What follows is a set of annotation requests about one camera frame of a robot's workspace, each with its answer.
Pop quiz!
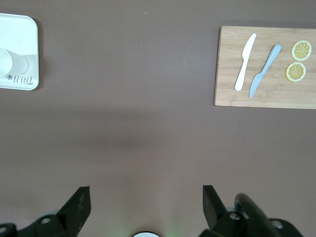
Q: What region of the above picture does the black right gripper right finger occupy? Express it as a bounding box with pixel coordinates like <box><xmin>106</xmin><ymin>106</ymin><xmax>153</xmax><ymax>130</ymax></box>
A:
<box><xmin>198</xmin><ymin>185</ymin><xmax>259</xmax><ymax>237</ymax></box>

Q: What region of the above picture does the white IKEA cup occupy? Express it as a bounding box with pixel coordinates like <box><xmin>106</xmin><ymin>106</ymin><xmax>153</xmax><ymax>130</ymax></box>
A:
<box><xmin>0</xmin><ymin>48</ymin><xmax>13</xmax><ymax>77</ymax></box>

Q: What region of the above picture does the grey plastic knife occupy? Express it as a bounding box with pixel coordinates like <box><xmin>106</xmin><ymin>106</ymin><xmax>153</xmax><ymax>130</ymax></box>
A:
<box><xmin>248</xmin><ymin>44</ymin><xmax>282</xmax><ymax>99</ymax></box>

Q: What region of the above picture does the cream bear print tray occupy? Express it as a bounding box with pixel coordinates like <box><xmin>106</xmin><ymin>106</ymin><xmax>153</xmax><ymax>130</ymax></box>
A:
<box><xmin>0</xmin><ymin>12</ymin><xmax>40</xmax><ymax>91</ymax></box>

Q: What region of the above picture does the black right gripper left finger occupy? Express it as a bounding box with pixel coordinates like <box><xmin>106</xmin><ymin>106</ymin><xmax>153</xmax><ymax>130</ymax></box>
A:
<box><xmin>14</xmin><ymin>186</ymin><xmax>91</xmax><ymax>237</ymax></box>

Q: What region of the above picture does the bamboo cutting board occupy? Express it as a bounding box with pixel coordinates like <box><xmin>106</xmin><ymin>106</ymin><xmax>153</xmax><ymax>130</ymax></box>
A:
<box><xmin>213</xmin><ymin>25</ymin><xmax>316</xmax><ymax>110</ymax></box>

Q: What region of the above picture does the yellow lemon slice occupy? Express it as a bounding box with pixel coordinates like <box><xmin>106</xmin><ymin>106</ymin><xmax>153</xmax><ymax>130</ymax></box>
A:
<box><xmin>291</xmin><ymin>39</ymin><xmax>313</xmax><ymax>62</ymax></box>
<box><xmin>285</xmin><ymin>62</ymin><xmax>307</xmax><ymax>83</ymax></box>

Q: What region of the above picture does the white plastic knife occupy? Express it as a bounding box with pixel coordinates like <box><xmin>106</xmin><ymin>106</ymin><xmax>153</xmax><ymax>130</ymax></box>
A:
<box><xmin>234</xmin><ymin>33</ymin><xmax>257</xmax><ymax>92</ymax></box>

